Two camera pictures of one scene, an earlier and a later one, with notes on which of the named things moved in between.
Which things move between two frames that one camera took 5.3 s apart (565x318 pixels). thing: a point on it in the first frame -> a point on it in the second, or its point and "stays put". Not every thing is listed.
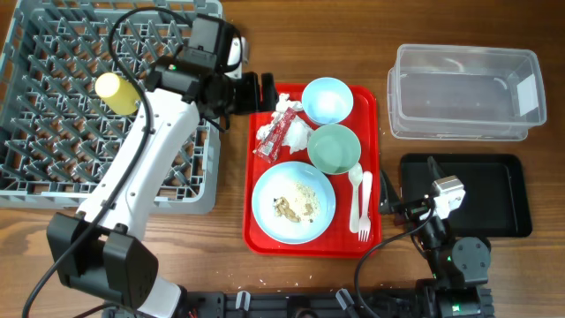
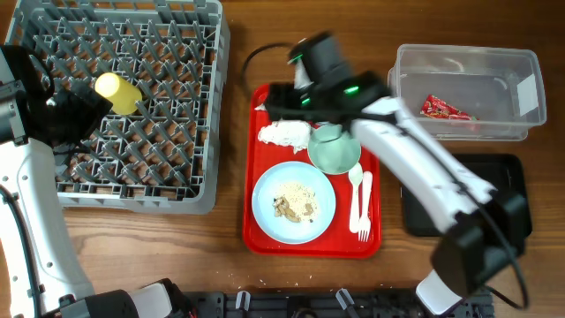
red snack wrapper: x=269 y=146 -> x=433 y=107
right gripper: x=389 y=201 -> x=279 y=102
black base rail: x=390 y=304 stays put
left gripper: x=252 y=102 -> x=89 y=114
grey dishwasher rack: x=57 y=136 stays put
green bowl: x=334 y=148 stays put
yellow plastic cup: x=120 y=96 stays put
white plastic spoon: x=355 y=175 stays put
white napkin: x=297 y=133 stays put
